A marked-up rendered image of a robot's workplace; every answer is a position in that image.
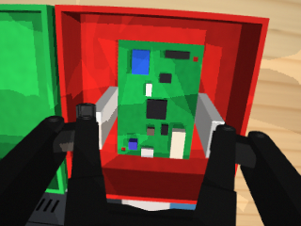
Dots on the green circuit board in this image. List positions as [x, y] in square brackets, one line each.
[158, 92]

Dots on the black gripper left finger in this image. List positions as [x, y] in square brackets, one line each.
[28, 169]

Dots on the green bin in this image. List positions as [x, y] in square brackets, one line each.
[26, 80]

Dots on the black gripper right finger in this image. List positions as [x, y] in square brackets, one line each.
[273, 182]

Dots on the red open-top bin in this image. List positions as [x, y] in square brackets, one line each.
[88, 62]

